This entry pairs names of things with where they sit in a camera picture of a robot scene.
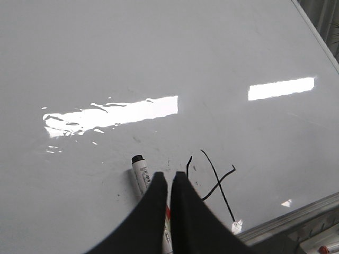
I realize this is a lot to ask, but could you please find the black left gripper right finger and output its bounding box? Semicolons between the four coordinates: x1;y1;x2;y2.
170;171;254;253

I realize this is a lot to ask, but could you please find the red magnet taped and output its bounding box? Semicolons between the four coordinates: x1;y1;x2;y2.
166;206;171;220

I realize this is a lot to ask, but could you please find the white whiteboard with metal frame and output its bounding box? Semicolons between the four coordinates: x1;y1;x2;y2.
1;1;338;253

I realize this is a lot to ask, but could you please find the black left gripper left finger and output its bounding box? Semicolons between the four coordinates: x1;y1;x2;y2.
88;172;167;253

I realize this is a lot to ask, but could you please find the grey perforated metal stand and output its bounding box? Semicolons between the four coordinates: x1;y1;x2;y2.
238;204;338;253

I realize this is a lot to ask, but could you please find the red capped whiteboard marker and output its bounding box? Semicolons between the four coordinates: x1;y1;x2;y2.
318;242;339;254

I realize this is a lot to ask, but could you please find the white whiteboard marker black tip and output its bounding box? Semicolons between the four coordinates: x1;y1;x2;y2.
131;155;173;253

